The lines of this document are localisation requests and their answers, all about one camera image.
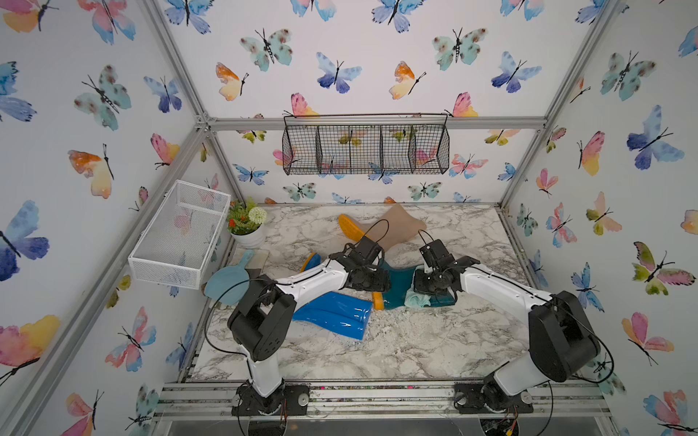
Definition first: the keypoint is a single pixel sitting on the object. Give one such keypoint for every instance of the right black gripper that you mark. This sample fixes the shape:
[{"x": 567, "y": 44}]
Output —
[{"x": 417, "y": 282}]

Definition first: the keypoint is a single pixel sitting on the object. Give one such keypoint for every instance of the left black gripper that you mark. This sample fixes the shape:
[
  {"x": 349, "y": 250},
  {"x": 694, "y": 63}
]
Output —
[{"x": 381, "y": 283}]

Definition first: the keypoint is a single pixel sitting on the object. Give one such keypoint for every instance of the teal green rubber boot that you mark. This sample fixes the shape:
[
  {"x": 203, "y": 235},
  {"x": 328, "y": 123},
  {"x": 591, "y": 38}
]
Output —
[{"x": 402, "y": 280}]

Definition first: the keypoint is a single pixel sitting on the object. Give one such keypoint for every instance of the blue rubber boot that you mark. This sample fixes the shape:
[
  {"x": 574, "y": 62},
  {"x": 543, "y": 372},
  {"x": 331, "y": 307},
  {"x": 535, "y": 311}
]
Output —
[{"x": 319, "y": 302}]

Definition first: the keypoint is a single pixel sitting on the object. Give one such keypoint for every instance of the mint green fluffy cloth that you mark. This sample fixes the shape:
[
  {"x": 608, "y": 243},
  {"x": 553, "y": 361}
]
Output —
[{"x": 415, "y": 300}]

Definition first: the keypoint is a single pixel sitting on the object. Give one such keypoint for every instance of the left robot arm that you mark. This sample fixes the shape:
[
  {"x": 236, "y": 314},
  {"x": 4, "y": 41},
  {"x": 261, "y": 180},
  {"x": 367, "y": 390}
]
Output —
[{"x": 261, "y": 319}]

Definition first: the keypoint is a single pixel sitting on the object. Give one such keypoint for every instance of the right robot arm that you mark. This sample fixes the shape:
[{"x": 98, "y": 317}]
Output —
[{"x": 560, "y": 336}]

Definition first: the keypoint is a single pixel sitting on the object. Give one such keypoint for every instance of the beige rubber boot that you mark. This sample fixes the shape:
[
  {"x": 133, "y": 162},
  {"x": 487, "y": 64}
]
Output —
[{"x": 395, "y": 226}]

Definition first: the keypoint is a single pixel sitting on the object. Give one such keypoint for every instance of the potted plant white pot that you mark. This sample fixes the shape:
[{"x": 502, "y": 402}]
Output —
[{"x": 246, "y": 222}]

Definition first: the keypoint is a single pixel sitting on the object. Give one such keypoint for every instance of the black wire wall basket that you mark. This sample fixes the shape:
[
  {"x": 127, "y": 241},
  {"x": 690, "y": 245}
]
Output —
[{"x": 354, "y": 144}]

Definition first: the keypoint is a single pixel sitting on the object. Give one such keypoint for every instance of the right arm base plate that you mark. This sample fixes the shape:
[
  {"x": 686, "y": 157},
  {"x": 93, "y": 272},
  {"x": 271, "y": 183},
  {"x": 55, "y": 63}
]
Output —
[{"x": 482, "y": 398}]

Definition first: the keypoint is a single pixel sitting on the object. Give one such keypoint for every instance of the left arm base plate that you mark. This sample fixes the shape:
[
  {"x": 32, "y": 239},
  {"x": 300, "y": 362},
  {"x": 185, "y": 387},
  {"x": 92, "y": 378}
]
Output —
[{"x": 287, "y": 400}]

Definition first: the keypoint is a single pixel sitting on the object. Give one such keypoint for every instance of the white mesh wall basket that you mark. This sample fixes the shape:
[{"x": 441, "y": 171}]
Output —
[{"x": 176, "y": 246}]

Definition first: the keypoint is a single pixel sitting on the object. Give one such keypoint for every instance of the aluminium front rail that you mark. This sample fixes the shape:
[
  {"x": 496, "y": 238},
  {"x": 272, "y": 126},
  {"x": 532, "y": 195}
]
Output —
[{"x": 379, "y": 399}]

